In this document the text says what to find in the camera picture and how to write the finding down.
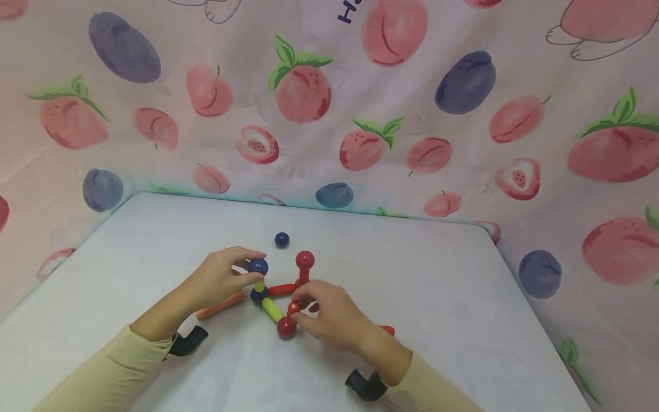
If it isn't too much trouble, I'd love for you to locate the black wrist band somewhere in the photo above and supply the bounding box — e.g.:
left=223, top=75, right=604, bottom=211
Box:
left=344, top=369, right=390, bottom=402
left=165, top=324, right=210, bottom=359

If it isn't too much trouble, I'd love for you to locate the yellow magnetic stick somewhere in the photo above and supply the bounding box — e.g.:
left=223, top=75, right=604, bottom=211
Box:
left=261, top=297, right=284, bottom=323

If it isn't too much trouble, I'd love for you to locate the person's right forearm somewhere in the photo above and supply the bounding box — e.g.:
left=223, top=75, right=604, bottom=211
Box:
left=360, top=336, right=486, bottom=412

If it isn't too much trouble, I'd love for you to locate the orange magnetic stick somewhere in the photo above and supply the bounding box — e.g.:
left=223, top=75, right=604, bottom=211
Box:
left=195, top=290, right=246, bottom=320

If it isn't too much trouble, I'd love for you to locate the person's left forearm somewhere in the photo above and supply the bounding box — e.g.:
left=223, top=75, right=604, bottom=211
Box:
left=31, top=289, right=199, bottom=412

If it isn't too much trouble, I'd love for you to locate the person's left hand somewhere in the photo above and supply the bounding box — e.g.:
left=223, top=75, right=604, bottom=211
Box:
left=180, top=246, right=268, bottom=322

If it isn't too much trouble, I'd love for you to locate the person's right hand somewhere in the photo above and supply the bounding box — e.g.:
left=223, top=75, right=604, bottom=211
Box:
left=290, top=280, right=402, bottom=370

